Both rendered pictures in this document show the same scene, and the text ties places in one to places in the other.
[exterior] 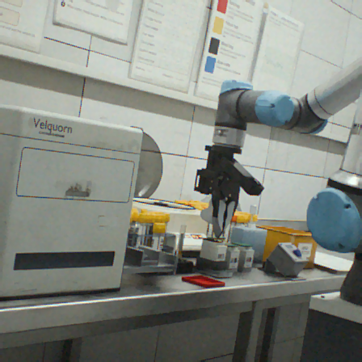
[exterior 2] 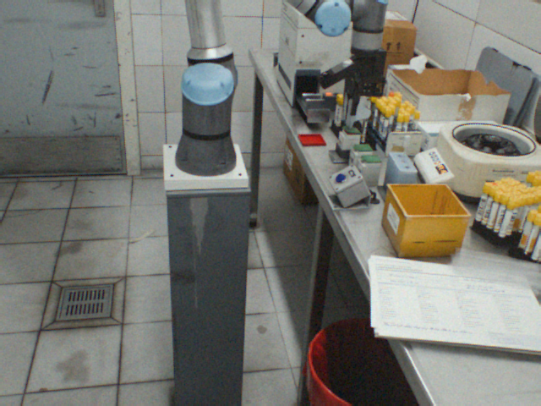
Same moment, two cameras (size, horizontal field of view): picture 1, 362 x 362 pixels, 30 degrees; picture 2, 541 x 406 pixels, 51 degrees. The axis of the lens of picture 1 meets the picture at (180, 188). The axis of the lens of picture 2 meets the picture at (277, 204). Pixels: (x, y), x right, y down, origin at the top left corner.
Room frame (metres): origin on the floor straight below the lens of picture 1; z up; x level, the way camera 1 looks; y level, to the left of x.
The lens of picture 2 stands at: (2.30, -1.31, 1.53)
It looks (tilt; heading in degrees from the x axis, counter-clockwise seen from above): 30 degrees down; 129
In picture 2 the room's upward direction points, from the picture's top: 4 degrees clockwise
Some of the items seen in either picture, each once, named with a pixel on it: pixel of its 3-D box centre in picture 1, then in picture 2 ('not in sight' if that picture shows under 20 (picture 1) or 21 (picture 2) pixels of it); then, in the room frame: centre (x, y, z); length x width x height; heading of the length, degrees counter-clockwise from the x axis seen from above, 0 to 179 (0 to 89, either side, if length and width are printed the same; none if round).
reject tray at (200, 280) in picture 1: (203, 281); (311, 139); (1.42, -0.08, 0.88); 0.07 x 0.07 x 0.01; 51
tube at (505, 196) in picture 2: not in sight; (500, 216); (2.01, -0.20, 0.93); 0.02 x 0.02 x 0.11
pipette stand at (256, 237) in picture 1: (246, 246); (399, 180); (1.77, -0.20, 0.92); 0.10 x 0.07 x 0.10; 136
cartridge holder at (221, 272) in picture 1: (211, 266); (347, 152); (1.56, -0.10, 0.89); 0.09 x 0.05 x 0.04; 51
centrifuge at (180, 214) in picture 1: (162, 225); (480, 160); (1.87, 0.04, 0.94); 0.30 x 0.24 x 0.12; 42
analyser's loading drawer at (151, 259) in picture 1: (132, 260); (311, 101); (1.30, 0.07, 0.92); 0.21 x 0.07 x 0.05; 141
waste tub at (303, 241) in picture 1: (284, 246); (423, 220); (1.90, -0.32, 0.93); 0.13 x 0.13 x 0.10; 47
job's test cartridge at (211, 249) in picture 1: (212, 254); (348, 143); (1.56, -0.10, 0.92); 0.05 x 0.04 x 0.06; 51
